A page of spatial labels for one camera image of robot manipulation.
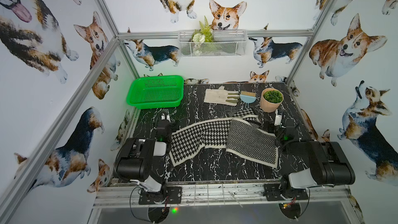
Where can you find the white work glove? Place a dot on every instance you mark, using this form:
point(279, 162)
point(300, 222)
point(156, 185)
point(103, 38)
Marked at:
point(221, 96)

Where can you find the pink pot with green plant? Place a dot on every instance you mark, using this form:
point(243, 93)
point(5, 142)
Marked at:
point(270, 100)

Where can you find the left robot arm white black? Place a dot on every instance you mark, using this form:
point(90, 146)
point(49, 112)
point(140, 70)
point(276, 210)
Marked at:
point(135, 158)

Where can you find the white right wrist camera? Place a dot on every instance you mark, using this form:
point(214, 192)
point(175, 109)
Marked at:
point(278, 119)

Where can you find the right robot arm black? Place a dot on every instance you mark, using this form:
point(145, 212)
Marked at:
point(327, 166)

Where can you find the green plastic basket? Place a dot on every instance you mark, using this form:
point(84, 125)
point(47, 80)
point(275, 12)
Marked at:
point(156, 92)

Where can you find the white wire wall basket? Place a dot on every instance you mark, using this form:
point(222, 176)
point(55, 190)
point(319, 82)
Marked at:
point(226, 43)

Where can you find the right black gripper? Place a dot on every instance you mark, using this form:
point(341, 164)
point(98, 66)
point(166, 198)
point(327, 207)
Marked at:
point(278, 127)

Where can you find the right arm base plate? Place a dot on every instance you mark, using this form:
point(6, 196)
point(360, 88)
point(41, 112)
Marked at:
point(275, 192)

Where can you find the artificial fern and white flowers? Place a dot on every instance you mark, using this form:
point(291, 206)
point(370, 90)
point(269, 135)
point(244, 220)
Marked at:
point(201, 40)

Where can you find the aluminium front rail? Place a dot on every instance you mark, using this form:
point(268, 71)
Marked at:
point(191, 195)

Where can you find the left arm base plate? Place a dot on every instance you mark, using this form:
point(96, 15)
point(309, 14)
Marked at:
point(169, 195)

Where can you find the black white patterned knit scarf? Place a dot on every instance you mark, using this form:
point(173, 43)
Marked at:
point(240, 134)

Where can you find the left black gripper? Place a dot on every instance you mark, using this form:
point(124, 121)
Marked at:
point(165, 124)

